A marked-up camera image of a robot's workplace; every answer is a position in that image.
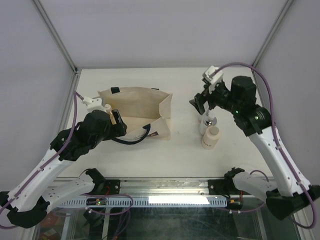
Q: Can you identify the clear yellow liquid bottle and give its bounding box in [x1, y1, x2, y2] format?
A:
[104, 104, 120, 125]

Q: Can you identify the grey slotted cable duct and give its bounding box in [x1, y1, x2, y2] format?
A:
[58, 195, 227, 209]

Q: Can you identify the left aluminium frame post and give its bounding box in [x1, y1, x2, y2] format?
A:
[31, 0, 78, 74]

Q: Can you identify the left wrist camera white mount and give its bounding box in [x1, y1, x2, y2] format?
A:
[81, 96, 105, 113]

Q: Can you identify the round silver bottle white cap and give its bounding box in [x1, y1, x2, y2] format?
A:
[198, 110, 218, 136]

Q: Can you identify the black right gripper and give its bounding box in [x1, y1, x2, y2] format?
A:
[188, 79, 240, 116]

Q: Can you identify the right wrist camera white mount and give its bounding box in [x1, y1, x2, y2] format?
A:
[202, 65, 224, 93]

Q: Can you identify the clear square bottle black cap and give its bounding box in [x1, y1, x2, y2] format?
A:
[197, 113, 203, 122]

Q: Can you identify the aluminium frame post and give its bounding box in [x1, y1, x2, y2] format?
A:
[252, 0, 296, 68]
[31, 0, 78, 74]

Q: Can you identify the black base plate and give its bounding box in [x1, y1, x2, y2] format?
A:
[85, 177, 121, 196]
[207, 178, 250, 198]

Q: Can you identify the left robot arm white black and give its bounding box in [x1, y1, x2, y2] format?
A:
[0, 109, 127, 229]

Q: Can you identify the cream canvas tote bag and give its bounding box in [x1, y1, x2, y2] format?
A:
[98, 86, 173, 142]

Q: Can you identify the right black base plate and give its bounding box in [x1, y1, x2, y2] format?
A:
[207, 178, 250, 198]

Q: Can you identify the cream cylindrical bottle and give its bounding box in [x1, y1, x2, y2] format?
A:
[201, 126, 221, 150]

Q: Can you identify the right aluminium frame post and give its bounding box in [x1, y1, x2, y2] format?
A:
[252, 0, 296, 68]

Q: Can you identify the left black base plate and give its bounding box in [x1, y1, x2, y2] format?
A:
[85, 177, 121, 196]

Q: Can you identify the aluminium frame rail back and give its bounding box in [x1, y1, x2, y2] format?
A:
[77, 65, 209, 70]

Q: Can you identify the aluminium mounting rail front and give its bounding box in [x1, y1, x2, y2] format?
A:
[47, 176, 276, 198]

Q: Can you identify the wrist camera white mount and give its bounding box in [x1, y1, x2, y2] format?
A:
[81, 96, 105, 113]
[202, 65, 224, 93]

